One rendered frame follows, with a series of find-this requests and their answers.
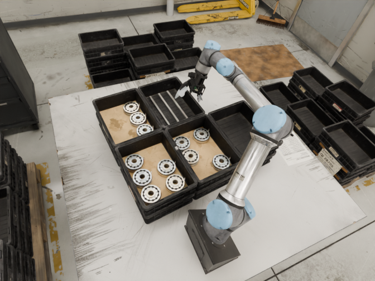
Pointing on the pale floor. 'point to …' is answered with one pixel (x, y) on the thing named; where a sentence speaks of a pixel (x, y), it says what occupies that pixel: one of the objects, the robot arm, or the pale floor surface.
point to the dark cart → (15, 87)
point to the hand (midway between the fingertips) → (186, 100)
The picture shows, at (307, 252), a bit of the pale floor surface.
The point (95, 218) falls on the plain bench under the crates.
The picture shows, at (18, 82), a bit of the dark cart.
